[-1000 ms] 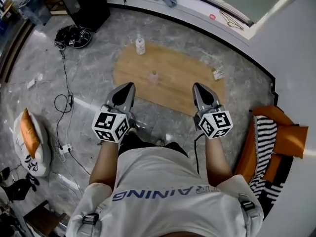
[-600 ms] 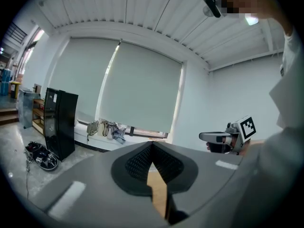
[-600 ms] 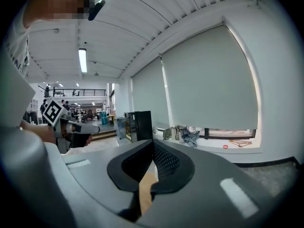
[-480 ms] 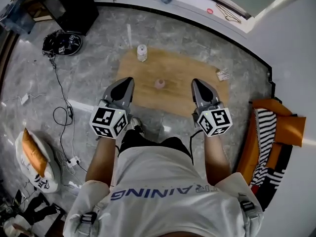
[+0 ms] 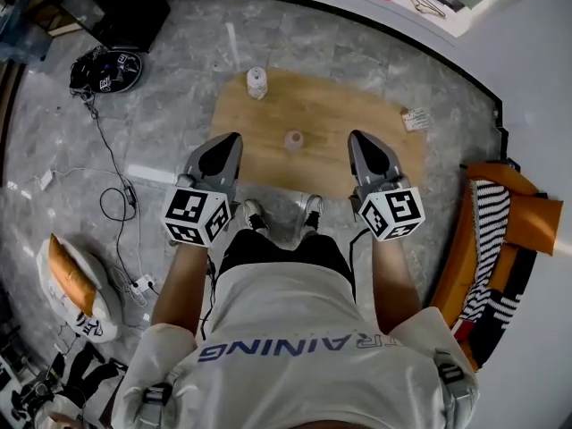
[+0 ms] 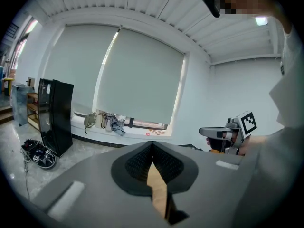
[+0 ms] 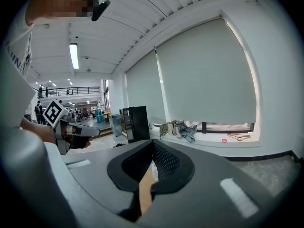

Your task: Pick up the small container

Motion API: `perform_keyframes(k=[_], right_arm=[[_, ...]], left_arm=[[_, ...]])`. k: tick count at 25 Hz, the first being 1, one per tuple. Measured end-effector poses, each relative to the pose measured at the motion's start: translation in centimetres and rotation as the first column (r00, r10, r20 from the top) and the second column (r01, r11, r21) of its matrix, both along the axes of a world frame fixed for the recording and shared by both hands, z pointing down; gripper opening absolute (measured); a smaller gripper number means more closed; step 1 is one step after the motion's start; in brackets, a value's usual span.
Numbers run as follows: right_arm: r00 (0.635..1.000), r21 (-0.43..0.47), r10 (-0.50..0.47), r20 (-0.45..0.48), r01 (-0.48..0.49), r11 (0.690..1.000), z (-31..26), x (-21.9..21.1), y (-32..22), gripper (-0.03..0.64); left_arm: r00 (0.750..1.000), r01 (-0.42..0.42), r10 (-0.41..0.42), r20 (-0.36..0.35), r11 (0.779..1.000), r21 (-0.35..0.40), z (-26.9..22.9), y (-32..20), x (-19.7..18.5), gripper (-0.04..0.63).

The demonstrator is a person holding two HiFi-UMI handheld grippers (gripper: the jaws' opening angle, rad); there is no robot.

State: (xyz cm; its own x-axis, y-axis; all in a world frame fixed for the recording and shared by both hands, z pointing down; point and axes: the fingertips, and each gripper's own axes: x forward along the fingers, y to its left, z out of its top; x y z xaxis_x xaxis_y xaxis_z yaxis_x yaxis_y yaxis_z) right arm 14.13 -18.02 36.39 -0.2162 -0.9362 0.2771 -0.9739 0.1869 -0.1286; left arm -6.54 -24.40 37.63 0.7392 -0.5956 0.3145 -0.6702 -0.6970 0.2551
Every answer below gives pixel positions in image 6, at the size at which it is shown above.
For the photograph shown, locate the thin grey floor cable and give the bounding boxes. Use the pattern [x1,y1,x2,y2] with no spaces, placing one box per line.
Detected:
[22,159,31,200]

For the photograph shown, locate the black head-worn camera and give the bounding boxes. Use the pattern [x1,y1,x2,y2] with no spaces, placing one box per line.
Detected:
[199,0,222,19]

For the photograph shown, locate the person's right forearm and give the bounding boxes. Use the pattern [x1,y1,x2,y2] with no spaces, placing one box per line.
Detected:
[237,134,268,157]

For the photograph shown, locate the pile of spare grippers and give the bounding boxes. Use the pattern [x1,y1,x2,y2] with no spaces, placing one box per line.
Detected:
[20,138,57,170]

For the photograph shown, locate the person's right hand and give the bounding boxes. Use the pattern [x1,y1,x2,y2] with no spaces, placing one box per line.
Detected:
[206,136,225,155]

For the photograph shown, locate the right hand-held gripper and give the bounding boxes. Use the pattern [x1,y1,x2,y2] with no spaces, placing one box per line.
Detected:
[199,110,258,156]

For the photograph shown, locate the grey metal cabinet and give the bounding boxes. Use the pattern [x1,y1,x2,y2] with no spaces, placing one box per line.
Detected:
[11,84,29,127]

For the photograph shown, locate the grey crumpled cloth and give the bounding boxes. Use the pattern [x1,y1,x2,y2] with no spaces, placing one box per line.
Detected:
[105,113,126,137]

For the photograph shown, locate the wooden shelf unit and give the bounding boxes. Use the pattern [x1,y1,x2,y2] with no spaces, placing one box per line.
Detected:
[26,92,40,131]

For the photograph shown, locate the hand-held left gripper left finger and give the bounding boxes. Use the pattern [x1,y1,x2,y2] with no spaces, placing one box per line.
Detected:
[31,141,172,228]

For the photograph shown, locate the orange thin sticks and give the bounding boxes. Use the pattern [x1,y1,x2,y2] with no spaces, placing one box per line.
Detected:
[148,128,166,136]

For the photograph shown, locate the rectangular ceiling light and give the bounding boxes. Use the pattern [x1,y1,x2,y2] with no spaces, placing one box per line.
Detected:
[255,16,269,26]

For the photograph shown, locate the tall black glass-door cabinet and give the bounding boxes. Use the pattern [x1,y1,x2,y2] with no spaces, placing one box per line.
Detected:
[37,78,75,159]

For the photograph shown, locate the white window sill bench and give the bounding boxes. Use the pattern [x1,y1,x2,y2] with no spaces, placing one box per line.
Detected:
[70,112,174,149]

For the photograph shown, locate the wide grey roller blind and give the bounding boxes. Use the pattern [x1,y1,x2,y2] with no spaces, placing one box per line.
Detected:
[96,28,185,125]

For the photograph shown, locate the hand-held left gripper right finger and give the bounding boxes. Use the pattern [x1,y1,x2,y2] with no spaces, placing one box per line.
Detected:
[151,141,259,228]

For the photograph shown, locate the person's white shirt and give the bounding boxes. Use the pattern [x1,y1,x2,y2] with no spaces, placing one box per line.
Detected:
[244,20,304,228]

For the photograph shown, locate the olive green bag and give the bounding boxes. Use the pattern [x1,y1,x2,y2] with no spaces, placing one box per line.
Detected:
[84,112,98,137]

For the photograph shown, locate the beige tote bag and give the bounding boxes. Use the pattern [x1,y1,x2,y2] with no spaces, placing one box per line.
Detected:
[95,111,108,129]

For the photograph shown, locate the narrow grey roller blind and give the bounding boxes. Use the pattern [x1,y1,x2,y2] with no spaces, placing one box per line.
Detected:
[44,24,119,115]

